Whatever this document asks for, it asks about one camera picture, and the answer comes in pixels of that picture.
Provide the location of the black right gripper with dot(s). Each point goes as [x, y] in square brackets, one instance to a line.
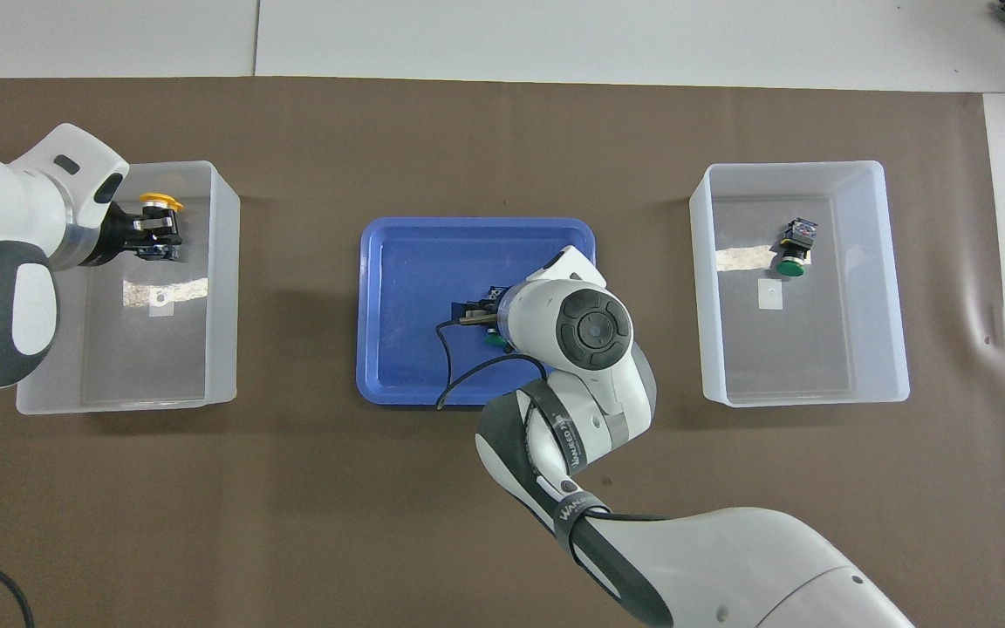
[468, 310]

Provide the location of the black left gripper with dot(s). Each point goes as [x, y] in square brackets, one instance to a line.
[119, 235]

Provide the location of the yellow push button switch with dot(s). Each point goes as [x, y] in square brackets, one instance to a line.
[160, 202]

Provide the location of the green push button switch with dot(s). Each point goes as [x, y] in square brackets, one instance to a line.
[795, 249]
[495, 340]

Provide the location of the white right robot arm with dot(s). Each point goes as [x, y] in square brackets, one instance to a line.
[729, 567]

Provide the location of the blue plastic tray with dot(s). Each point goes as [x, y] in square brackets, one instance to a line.
[406, 349]

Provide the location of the translucent white plastic box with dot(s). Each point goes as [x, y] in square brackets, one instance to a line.
[701, 305]
[222, 331]

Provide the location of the brown table mat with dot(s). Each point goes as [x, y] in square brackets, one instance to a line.
[293, 523]

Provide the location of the white sticker label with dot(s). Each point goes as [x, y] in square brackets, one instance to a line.
[770, 295]

